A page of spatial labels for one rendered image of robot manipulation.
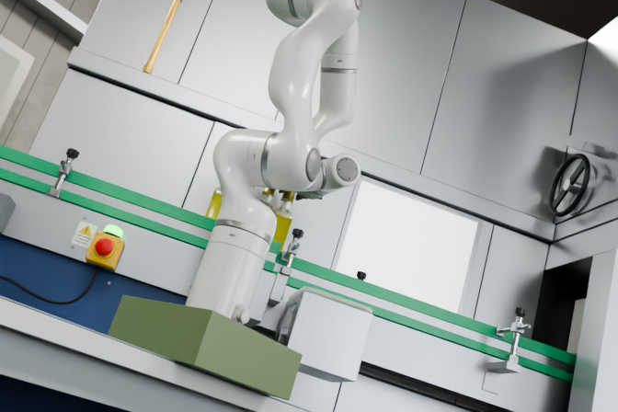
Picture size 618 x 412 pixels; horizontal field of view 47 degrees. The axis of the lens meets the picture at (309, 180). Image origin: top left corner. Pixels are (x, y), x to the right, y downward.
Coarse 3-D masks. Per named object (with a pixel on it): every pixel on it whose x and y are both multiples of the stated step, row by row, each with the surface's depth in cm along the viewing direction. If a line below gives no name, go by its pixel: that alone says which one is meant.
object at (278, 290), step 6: (276, 276) 179; (282, 276) 179; (276, 282) 178; (282, 282) 179; (276, 288) 178; (282, 288) 178; (270, 294) 177; (276, 294) 177; (282, 294) 178; (270, 300) 178; (276, 300) 177
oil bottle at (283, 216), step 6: (276, 210) 197; (282, 210) 198; (288, 210) 199; (276, 216) 196; (282, 216) 197; (288, 216) 197; (282, 222) 196; (288, 222) 197; (276, 228) 195; (282, 228) 196; (288, 228) 196; (276, 234) 195; (282, 234) 195; (276, 240) 195; (282, 240) 195; (282, 246) 195
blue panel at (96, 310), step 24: (0, 240) 169; (0, 264) 167; (24, 264) 169; (48, 264) 170; (72, 264) 171; (0, 288) 166; (48, 288) 168; (72, 288) 169; (96, 288) 170; (120, 288) 172; (144, 288) 173; (48, 312) 167; (72, 312) 168; (96, 312) 169
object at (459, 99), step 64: (128, 0) 224; (192, 0) 229; (256, 0) 234; (384, 0) 245; (448, 0) 250; (128, 64) 218; (192, 64) 223; (256, 64) 228; (320, 64) 232; (384, 64) 238; (448, 64) 243; (512, 64) 249; (576, 64) 254; (64, 128) 209; (128, 128) 213; (192, 128) 217; (256, 128) 219; (384, 128) 231; (448, 128) 236; (512, 128) 241; (448, 192) 227; (512, 192) 234; (512, 256) 228; (512, 320) 222; (320, 384) 204; (384, 384) 208
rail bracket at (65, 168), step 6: (72, 150) 176; (72, 156) 176; (60, 162) 170; (66, 162) 175; (72, 162) 176; (60, 168) 174; (66, 168) 174; (72, 168) 176; (60, 174) 174; (66, 174) 174; (60, 180) 174; (54, 186) 173; (60, 186) 173; (48, 192) 172; (54, 192) 172; (60, 192) 173; (54, 198) 172
